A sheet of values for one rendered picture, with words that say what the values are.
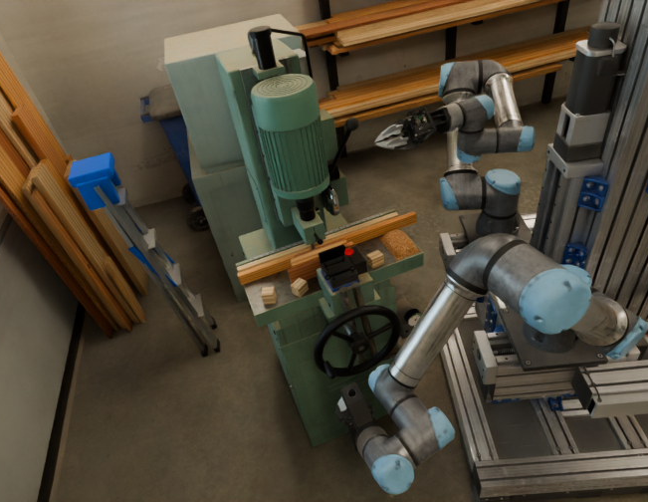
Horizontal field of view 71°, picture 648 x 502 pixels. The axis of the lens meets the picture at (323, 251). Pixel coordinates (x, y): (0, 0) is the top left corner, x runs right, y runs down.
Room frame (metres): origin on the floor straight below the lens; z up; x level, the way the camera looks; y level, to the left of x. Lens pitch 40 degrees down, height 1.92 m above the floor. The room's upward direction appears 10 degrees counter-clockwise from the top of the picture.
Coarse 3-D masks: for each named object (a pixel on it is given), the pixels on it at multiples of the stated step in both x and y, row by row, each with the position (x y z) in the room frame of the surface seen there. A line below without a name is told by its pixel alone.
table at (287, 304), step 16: (368, 240) 1.24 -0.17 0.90; (384, 256) 1.14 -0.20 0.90; (416, 256) 1.12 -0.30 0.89; (368, 272) 1.08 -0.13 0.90; (384, 272) 1.09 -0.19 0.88; (400, 272) 1.11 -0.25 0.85; (256, 288) 1.10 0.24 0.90; (288, 288) 1.07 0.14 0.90; (320, 288) 1.05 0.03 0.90; (256, 304) 1.03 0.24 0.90; (272, 304) 1.02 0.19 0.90; (288, 304) 1.01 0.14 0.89; (304, 304) 1.02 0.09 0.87; (320, 304) 1.02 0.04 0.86; (368, 304) 0.97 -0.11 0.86; (256, 320) 0.98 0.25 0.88; (272, 320) 0.99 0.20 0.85
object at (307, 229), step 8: (296, 208) 1.27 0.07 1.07; (296, 216) 1.23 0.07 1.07; (296, 224) 1.24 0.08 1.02; (304, 224) 1.17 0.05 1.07; (312, 224) 1.17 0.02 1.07; (320, 224) 1.16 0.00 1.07; (304, 232) 1.15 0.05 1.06; (312, 232) 1.16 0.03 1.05; (320, 232) 1.16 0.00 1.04; (304, 240) 1.17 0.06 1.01; (312, 240) 1.16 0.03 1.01
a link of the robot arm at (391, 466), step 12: (372, 444) 0.47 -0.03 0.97; (384, 444) 0.46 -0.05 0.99; (396, 444) 0.45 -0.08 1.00; (372, 456) 0.44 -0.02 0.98; (384, 456) 0.43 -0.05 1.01; (396, 456) 0.42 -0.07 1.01; (408, 456) 0.42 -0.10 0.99; (372, 468) 0.42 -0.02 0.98; (384, 468) 0.40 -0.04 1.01; (396, 468) 0.40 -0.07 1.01; (408, 468) 0.40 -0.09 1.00; (384, 480) 0.39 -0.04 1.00; (396, 480) 0.39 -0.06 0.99; (408, 480) 0.39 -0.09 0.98; (396, 492) 0.37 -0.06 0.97
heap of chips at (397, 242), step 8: (392, 232) 1.23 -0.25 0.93; (400, 232) 1.22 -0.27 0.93; (384, 240) 1.21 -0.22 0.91; (392, 240) 1.18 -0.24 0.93; (400, 240) 1.17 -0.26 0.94; (408, 240) 1.17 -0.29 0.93; (392, 248) 1.16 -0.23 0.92; (400, 248) 1.14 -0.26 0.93; (408, 248) 1.14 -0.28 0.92; (416, 248) 1.15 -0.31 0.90; (400, 256) 1.12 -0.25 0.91
